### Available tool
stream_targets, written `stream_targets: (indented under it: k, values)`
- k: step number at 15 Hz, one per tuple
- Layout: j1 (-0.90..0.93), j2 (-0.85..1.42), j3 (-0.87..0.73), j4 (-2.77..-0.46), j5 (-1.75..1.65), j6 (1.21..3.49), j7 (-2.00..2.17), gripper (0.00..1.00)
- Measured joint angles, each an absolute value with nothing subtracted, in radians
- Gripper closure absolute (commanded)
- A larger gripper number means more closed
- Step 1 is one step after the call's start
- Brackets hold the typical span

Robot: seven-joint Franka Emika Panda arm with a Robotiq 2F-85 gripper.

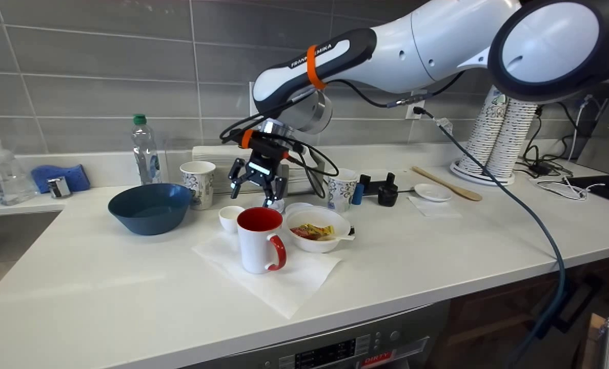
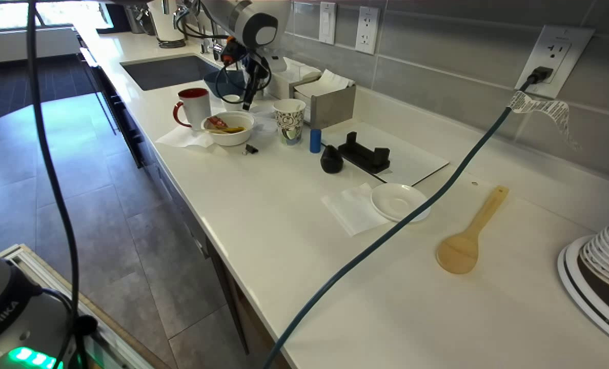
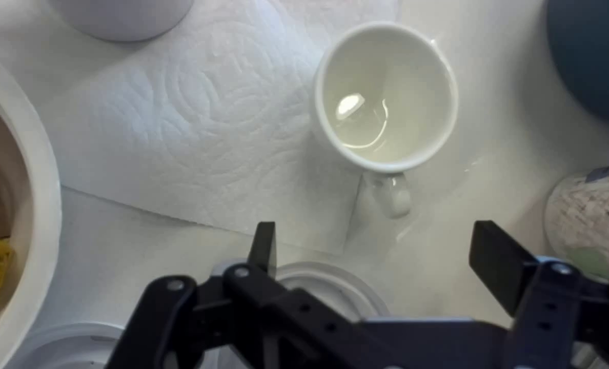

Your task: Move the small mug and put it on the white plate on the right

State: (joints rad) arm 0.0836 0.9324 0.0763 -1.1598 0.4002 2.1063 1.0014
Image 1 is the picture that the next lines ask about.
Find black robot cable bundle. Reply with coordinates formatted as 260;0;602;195
217;111;344;201

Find wooden spoon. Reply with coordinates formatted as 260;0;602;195
409;163;487;205

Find small black round bottle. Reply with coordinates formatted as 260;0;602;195
376;169;400;208

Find white plate stack dark rim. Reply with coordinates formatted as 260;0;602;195
449;159;519;189

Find small blue cylinder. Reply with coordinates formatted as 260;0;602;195
352;171;374;207

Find wide orange strap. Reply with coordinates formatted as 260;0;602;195
303;43;328;93

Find white wall outlet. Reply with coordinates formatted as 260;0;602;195
404;101;430;123

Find clear bottle green cap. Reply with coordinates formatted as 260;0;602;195
129;113;163;187

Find large white paper napkin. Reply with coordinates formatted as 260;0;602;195
191;233;344;321

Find kitchen sink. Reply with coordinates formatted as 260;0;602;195
0;207;64;309

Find small white paper napkin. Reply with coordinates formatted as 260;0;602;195
409;193;465;222

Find black power adapter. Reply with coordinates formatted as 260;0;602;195
523;158;559;178

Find white mug red inside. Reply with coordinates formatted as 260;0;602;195
234;205;291;276

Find yellow red food pieces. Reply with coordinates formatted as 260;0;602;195
290;222;336;244

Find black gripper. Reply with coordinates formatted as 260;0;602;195
227;130;294;207

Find blue sponge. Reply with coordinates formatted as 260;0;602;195
30;161;92;196

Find small black white box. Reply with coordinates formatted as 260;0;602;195
46;175;75;201

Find white bowl with handle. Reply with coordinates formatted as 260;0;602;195
283;201;357;257

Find white cable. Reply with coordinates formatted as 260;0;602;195
532;171;597;202

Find dark blue bowl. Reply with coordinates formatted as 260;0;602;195
107;181;200;238

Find clear soap dispenser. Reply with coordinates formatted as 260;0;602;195
0;128;38;207

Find small white mug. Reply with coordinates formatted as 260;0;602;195
217;202;246;235

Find brown wooden cabinet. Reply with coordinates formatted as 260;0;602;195
446;250;609;369

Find teal power cable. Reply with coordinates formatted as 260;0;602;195
412;105;570;369

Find grey dishwasher front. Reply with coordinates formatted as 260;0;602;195
186;299;453;369

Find metal napkin holder with napkins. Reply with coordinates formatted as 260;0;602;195
286;147;328;201

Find black flat device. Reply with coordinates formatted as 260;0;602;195
567;171;609;208

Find small white plate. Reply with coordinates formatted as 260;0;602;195
412;181;457;205

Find black plastic holder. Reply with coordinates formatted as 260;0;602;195
363;175;417;198

